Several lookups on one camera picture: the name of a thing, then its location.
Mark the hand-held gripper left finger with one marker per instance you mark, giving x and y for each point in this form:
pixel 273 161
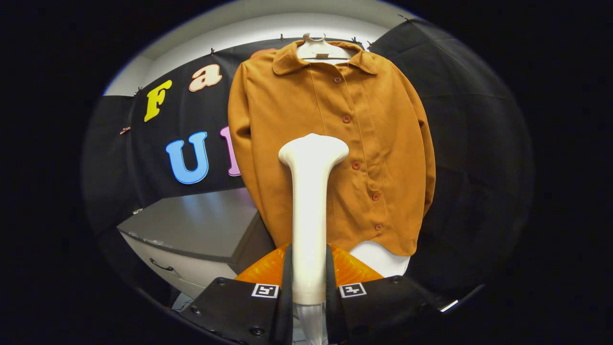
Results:
pixel 287 311

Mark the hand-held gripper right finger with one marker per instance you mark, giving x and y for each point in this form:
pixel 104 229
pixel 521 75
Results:
pixel 331 311

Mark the white garment steamer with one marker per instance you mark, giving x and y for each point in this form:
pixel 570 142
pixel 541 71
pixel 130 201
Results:
pixel 310 215

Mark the orange button shirt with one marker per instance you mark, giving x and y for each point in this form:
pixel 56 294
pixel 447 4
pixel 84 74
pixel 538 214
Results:
pixel 287 120

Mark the white clothes hanger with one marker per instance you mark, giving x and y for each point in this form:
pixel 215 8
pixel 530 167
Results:
pixel 321 48

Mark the white panel under shirt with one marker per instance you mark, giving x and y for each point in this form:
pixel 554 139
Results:
pixel 378 258

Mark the grey drawer cabinet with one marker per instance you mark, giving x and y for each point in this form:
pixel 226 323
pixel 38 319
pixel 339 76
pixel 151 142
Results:
pixel 201 220

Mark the black backdrop cloth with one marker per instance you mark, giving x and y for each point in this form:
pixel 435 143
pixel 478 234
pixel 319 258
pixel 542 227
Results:
pixel 479 167

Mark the small pink clip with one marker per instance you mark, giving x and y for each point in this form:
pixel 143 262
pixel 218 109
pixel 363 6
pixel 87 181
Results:
pixel 125 130

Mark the row of black cloth clips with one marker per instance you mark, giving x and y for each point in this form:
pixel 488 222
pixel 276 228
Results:
pixel 212 51

